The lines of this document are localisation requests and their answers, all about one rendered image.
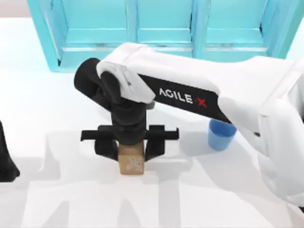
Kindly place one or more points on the brown block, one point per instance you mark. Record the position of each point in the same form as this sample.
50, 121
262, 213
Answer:
131, 162

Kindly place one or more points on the blue cup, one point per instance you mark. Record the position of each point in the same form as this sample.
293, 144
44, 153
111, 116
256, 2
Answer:
219, 140

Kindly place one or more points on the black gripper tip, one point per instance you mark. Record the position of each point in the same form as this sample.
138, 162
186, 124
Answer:
7, 159

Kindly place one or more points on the light blue rack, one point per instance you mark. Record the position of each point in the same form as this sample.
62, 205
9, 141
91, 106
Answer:
102, 35

